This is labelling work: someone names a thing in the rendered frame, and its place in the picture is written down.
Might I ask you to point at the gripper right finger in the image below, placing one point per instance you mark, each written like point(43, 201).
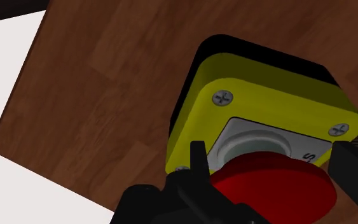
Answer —
point(352, 167)

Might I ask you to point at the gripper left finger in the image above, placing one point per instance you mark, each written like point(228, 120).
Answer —
point(197, 192)

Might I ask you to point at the yellow box with red button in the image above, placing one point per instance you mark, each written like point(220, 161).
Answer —
point(259, 102)

